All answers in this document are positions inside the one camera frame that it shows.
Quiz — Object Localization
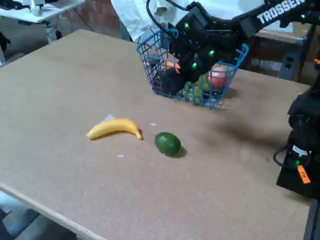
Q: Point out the looped black camera cable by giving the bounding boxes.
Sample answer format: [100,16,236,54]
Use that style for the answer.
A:
[145,0,176,35]

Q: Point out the yellow toy banana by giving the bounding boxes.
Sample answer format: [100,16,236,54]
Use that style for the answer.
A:
[86,118,144,141]

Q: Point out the wooden workbench with metal leg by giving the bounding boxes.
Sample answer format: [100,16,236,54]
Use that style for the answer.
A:
[246,14,316,85]

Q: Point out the round green toy fruit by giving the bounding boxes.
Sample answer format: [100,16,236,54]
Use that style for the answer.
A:
[154,131,182,158]

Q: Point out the orange base label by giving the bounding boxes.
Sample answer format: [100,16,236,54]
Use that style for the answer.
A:
[297,164,311,185]

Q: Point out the blue wire basket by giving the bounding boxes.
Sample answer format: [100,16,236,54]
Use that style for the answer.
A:
[136,28,250,110]

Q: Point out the green toy grapes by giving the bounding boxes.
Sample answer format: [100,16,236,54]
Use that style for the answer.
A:
[184,74,211,105]

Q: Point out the black base cable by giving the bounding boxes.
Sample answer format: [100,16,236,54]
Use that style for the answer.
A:
[273,142,294,169]

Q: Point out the white background desk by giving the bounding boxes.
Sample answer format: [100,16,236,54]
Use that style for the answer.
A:
[0,0,86,25]

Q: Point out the orange toy fruit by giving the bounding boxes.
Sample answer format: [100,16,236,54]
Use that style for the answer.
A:
[163,58,181,75]

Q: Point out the white device on desk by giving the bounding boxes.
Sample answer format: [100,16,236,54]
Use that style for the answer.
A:
[21,0,46,16]

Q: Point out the large white tape strip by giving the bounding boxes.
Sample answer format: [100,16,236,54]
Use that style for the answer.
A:
[99,114,116,124]

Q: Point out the white crumpled sheet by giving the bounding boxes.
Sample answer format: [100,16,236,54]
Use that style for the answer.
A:
[110,0,218,44]

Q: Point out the red-orange toy pomegranate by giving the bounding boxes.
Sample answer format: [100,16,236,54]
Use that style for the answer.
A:
[207,65,231,90]

